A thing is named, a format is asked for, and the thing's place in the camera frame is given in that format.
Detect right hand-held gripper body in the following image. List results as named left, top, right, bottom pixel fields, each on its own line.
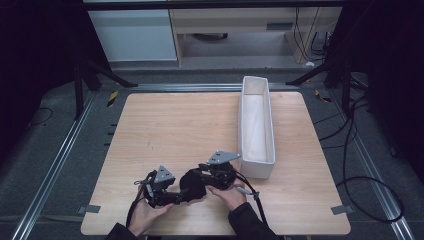
left=206, top=149, right=242, bottom=192

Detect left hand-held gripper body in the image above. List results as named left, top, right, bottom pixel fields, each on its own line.
left=134, top=164, right=177, bottom=209

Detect person's right hand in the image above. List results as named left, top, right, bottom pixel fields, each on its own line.
left=205, top=179, right=248, bottom=212

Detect person's left hand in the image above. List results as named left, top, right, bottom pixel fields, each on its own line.
left=127, top=195, right=175, bottom=238

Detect long white storage box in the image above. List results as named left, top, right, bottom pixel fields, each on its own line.
left=237, top=75, right=277, bottom=180

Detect grey tape piece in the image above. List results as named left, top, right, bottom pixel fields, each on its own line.
left=330, top=204, right=354, bottom=216
left=77, top=204, right=102, bottom=215

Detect yellow black tape strip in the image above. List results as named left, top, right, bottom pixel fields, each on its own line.
left=106, top=90, right=120, bottom=108
left=313, top=88, right=333, bottom=104

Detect black metal stand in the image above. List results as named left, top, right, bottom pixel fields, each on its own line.
left=285, top=49, right=369, bottom=116
left=72, top=54, right=139, bottom=121

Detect white cabinet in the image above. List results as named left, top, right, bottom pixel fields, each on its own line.
left=87, top=9, right=178, bottom=63

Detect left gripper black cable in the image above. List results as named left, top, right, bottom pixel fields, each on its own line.
left=125, top=169, right=158, bottom=230

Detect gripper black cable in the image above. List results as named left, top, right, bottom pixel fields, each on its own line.
left=233, top=171, right=270, bottom=227
left=125, top=169, right=158, bottom=230

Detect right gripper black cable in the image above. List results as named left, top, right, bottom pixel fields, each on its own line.
left=233, top=171, right=270, bottom=227

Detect aluminium floor rail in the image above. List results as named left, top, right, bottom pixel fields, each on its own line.
left=128, top=83, right=292, bottom=93
left=328, top=89, right=418, bottom=240
left=10, top=91, right=98, bottom=240

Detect thin black floor cable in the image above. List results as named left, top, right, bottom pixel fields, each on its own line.
left=24, top=106, right=55, bottom=129

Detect black hanging desk cables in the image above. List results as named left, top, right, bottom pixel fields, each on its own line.
left=292, top=6, right=331, bottom=64

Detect black looped floor cable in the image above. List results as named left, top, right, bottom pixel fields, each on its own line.
left=313, top=94, right=406, bottom=224

